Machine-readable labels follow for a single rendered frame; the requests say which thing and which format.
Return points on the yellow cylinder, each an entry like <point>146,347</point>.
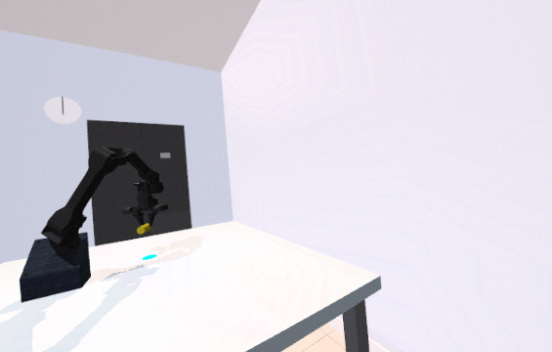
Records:
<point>143,228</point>

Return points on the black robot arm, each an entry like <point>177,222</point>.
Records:
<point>63,226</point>

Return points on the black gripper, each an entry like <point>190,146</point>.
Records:
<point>145,203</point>

